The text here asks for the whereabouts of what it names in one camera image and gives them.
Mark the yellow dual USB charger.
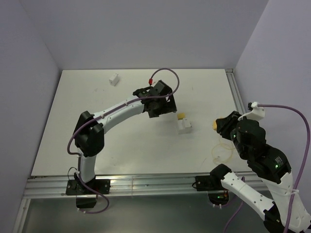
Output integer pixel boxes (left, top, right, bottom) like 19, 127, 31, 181
177, 113, 186, 120

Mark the white cube socket adapter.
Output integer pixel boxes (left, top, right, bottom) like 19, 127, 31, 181
177, 120, 192, 134

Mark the small yellow charger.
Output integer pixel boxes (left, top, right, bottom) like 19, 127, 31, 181
212, 121, 217, 131

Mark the white usb charger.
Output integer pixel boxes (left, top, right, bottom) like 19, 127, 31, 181
109, 73, 120, 86
182, 117, 192, 129

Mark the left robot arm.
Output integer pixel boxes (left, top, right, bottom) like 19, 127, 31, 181
67, 80, 179, 194

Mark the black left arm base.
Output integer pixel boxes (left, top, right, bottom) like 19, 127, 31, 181
65, 179, 110, 196

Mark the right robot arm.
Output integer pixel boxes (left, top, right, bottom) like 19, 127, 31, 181
210, 111, 311, 233

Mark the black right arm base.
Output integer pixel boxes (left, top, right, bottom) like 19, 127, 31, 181
192, 175, 224, 191

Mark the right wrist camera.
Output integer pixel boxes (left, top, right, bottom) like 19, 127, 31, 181
238, 101, 265, 121

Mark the aluminium right rail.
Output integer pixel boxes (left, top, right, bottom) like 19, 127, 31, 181
225, 68, 245, 114

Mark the aluminium rail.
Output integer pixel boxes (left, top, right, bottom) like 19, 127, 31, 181
225, 68, 245, 114
23, 169, 279, 199

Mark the aluminium front rail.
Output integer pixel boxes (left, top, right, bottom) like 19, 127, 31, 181
23, 169, 279, 199

